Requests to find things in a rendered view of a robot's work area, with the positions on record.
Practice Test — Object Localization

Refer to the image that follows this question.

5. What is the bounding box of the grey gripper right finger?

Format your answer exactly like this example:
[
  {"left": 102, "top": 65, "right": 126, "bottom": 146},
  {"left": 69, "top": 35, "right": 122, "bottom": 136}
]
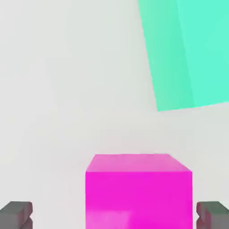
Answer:
[{"left": 196, "top": 201, "right": 229, "bottom": 229}]

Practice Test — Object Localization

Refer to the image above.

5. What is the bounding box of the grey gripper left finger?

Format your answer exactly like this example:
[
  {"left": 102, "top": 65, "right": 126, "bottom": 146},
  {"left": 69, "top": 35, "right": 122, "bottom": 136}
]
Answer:
[{"left": 0, "top": 201, "right": 34, "bottom": 229}]

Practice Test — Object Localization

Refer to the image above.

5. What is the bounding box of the small magenta cube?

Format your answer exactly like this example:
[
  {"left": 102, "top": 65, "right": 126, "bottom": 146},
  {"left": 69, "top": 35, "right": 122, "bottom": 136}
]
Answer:
[{"left": 85, "top": 153, "right": 193, "bottom": 229}]

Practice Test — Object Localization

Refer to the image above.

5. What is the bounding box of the large turquoise box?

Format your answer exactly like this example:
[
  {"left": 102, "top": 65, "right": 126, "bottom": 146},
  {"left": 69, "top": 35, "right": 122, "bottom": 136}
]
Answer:
[{"left": 137, "top": 0, "right": 229, "bottom": 112}]

